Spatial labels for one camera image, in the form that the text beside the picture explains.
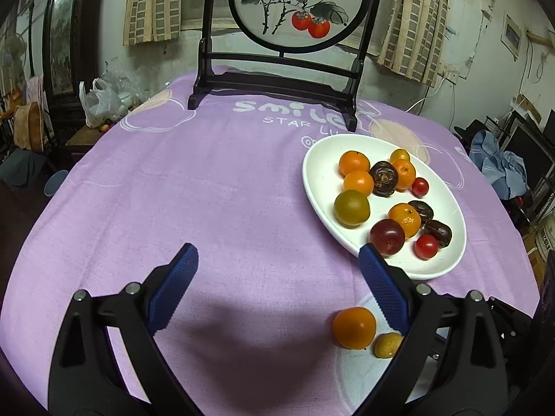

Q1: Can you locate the small yellow-green fruit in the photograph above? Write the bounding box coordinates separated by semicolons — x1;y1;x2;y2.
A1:
374;332;405;359

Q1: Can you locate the woven brown basket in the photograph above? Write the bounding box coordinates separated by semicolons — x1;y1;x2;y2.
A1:
13;102;46;153

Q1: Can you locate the black monitor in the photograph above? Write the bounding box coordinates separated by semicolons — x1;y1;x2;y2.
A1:
505;123;555;178

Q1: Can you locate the large dark brown wrinkled fruit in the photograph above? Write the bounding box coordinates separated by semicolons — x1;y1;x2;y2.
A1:
369;161;400;198

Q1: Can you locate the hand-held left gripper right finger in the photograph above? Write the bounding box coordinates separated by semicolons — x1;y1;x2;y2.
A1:
353;243;508;416

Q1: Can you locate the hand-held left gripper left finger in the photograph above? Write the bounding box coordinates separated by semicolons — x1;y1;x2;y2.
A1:
48;243;204;416

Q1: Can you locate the green-orange mandarin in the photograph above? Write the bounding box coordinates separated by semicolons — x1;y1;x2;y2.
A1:
334;190;371;227

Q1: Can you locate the dark wood framed painting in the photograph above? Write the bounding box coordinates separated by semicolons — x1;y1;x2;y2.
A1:
41;0;107;96

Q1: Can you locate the purple printed tablecloth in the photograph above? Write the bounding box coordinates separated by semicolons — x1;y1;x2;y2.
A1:
0;66;540;414

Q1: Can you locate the black hat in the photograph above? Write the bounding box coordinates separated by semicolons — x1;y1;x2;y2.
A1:
453;119;488;144

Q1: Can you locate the white oval plate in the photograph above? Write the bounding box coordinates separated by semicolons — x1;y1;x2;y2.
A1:
302;134;467;280

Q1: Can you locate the white power cable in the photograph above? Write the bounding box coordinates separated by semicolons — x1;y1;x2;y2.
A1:
405;80;445;115

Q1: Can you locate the blue bowl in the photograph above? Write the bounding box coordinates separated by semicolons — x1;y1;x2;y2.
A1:
44;170;69;196

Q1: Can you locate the standing fan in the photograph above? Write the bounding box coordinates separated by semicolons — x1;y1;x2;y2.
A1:
0;35;27;83

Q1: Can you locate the white wall electrical box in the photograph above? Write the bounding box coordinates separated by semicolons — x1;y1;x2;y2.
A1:
501;14;522;59

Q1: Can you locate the white plastic bucket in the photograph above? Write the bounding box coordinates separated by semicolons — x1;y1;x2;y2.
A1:
533;221;555;265

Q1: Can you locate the white plastic bag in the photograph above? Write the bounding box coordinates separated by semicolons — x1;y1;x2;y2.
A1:
79;76;131;130

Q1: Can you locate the blue cloth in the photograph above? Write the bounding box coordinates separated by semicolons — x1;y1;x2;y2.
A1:
470;131;530;200

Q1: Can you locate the dark red plum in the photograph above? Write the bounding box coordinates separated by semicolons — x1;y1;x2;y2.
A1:
369;219;406;257

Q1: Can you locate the beige checked curtain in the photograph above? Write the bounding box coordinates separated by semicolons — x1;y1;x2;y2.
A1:
122;0;183;46
376;0;452;87

